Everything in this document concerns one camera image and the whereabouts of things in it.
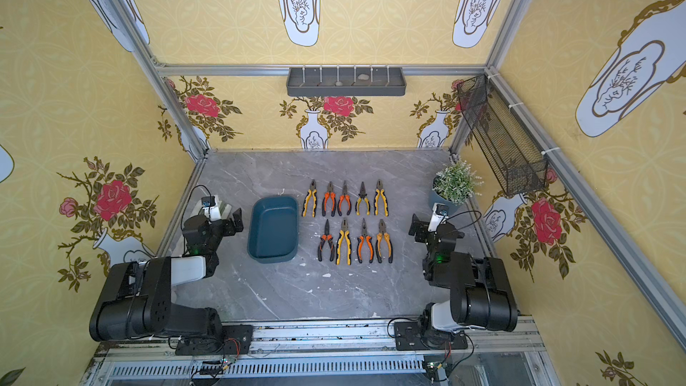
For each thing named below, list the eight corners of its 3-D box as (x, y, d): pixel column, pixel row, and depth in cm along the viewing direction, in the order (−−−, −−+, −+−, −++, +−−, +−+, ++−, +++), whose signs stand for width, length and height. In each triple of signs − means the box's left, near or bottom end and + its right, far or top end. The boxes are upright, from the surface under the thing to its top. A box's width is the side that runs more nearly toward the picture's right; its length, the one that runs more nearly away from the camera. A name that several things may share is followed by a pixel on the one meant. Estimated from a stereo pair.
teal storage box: (245, 263, 90) (240, 256, 86) (260, 204, 105) (256, 196, 101) (295, 263, 90) (292, 256, 86) (302, 204, 105) (300, 196, 101)
